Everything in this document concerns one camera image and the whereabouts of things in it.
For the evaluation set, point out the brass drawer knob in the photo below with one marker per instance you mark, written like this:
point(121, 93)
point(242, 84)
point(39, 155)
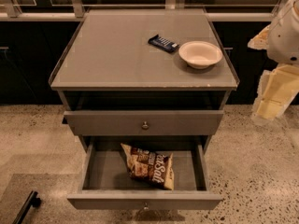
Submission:
point(145, 125)
point(146, 207)

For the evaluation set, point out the white bowl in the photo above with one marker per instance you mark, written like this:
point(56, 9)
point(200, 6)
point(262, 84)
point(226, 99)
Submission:
point(200, 54)

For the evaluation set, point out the metal railing with glass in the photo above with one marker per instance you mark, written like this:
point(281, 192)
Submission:
point(76, 10)

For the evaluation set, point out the black bar on floor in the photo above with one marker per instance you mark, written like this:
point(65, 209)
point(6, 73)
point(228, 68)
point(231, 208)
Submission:
point(32, 201)

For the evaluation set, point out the brass top drawer knob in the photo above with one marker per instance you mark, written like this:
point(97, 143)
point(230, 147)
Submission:
point(145, 125)

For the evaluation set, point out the grey drawer cabinet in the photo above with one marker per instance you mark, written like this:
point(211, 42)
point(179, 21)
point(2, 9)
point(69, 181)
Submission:
point(110, 66)

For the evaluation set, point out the blue snack bar wrapper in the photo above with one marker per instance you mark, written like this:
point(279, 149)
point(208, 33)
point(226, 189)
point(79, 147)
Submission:
point(163, 44)

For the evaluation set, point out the grey open middle drawer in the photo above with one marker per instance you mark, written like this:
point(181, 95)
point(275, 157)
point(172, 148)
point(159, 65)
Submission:
point(106, 184)

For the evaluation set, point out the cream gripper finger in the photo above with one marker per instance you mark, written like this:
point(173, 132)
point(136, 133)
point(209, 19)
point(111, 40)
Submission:
point(260, 41)
point(276, 91)

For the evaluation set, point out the grey top drawer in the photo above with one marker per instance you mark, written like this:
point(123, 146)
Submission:
point(161, 122)

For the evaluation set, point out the brass middle drawer knob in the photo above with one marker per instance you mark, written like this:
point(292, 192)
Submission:
point(146, 207)

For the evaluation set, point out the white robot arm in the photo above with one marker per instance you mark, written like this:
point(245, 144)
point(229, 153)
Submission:
point(280, 39)

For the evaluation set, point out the brown chip bag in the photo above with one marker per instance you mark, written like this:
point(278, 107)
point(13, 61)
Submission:
point(151, 167)

